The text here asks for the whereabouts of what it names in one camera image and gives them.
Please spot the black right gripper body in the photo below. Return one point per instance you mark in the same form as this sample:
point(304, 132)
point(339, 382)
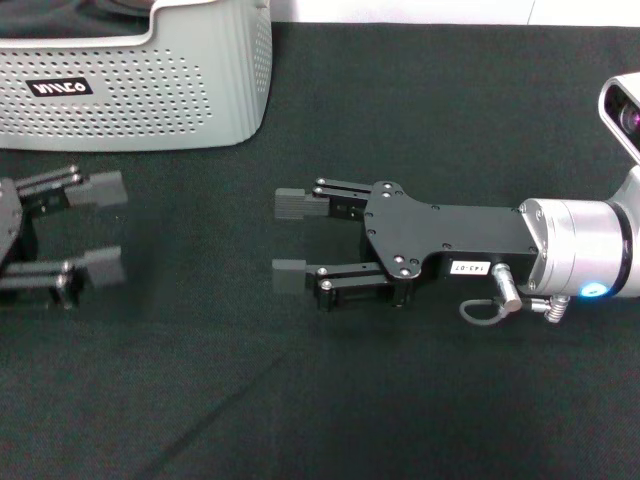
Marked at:
point(450, 230)

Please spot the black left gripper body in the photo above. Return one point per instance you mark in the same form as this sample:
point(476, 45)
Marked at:
point(15, 235)

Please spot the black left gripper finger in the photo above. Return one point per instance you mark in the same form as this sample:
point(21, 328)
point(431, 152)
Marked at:
point(102, 267)
point(100, 190)

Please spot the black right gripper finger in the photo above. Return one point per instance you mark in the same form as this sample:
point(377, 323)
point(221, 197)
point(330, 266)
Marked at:
point(350, 285)
point(300, 205)

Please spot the grey perforated plastic storage box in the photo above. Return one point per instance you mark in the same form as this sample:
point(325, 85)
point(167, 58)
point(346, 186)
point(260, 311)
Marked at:
point(150, 100)

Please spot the black tablecloth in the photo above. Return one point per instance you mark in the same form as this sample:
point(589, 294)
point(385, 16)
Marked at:
point(320, 390)

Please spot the dark crumpled cloth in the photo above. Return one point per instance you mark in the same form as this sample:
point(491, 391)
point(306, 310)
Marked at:
point(65, 17)

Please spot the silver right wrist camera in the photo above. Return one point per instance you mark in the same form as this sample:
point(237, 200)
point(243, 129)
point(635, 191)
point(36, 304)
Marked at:
point(625, 110)

